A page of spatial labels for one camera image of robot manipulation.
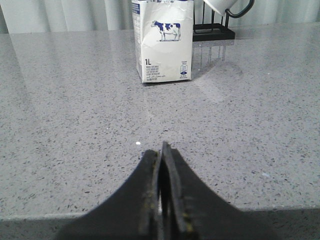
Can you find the black wire mug rack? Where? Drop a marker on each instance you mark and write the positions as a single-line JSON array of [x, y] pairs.
[[209, 25]]

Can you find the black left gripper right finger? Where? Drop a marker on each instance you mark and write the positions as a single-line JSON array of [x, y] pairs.
[[192, 211]]

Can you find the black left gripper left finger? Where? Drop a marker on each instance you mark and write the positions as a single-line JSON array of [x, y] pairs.
[[130, 213]]

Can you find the white mug black handle left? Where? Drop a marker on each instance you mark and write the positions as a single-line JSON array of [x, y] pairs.
[[223, 7]]

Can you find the white blue milk carton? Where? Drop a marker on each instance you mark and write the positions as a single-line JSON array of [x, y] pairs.
[[163, 32]]

